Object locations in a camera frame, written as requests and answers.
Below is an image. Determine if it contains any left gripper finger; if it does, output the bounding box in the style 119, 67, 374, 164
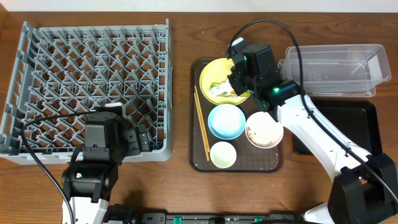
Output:
137, 124, 150, 152
125, 129, 141, 156

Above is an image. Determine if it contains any snack wrapper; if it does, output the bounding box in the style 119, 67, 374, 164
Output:
209, 80, 238, 98

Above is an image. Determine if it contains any white pink bowl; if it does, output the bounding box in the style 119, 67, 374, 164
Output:
245, 112, 284, 149

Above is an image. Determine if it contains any small white green cup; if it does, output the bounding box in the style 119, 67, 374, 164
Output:
210, 141, 237, 169

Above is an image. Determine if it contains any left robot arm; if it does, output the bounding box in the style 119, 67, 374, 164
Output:
62, 104, 149, 224

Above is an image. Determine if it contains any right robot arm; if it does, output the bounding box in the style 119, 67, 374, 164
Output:
226, 40, 397, 223

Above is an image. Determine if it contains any clear plastic waste bin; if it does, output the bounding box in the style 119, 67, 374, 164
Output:
277, 44, 392, 98

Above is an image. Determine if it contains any grey plastic dishwasher rack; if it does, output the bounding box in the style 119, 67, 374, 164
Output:
1, 22, 173, 165

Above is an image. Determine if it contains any black waste tray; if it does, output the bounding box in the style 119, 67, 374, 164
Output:
292, 98, 383, 156

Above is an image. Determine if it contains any yellow round plate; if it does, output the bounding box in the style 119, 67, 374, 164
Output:
199, 58, 251, 105

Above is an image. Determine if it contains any light blue bowl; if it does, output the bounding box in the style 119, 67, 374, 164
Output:
208, 104, 246, 140

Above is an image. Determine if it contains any wooden chopstick right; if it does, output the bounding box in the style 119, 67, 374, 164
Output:
194, 85, 211, 161

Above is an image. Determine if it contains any dark brown serving tray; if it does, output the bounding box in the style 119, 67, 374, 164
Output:
188, 58, 284, 173

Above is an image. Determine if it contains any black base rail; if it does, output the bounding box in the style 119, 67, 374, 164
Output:
103, 213, 310, 224

